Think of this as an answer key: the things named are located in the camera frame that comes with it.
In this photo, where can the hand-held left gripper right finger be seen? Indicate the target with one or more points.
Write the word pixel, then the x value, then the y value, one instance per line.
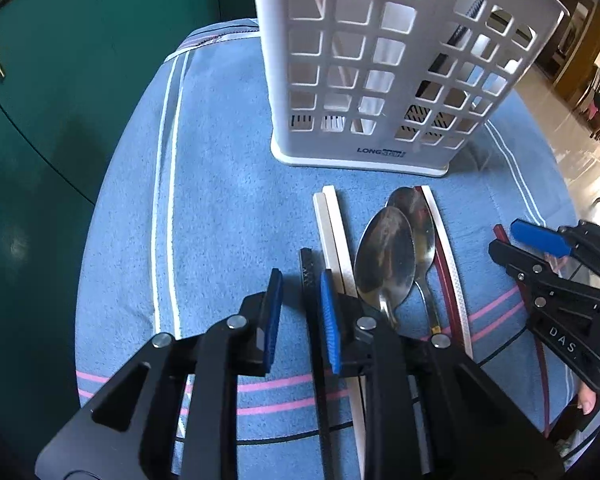
pixel 330 320

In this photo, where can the blue striped towel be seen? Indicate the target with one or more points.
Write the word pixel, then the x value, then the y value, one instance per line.
pixel 220 210

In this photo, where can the white plastic utensil holder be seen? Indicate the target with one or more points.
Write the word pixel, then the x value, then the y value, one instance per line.
pixel 320 156

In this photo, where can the small steel spoon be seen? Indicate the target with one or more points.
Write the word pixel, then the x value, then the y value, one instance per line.
pixel 421 220

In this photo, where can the black chopstick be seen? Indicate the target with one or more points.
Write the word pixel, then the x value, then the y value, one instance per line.
pixel 307 272
pixel 472 10

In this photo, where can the person's right hand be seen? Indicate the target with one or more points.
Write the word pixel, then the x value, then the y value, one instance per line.
pixel 588 400

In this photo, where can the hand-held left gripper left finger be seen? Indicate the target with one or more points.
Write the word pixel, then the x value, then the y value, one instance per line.
pixel 272 320

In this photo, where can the large steel spoon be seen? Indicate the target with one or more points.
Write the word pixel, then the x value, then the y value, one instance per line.
pixel 385 260

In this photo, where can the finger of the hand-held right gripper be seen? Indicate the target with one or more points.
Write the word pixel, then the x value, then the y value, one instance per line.
pixel 540 237
pixel 530 270

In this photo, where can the green lower kitchen cabinets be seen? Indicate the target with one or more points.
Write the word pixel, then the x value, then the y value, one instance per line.
pixel 55 110

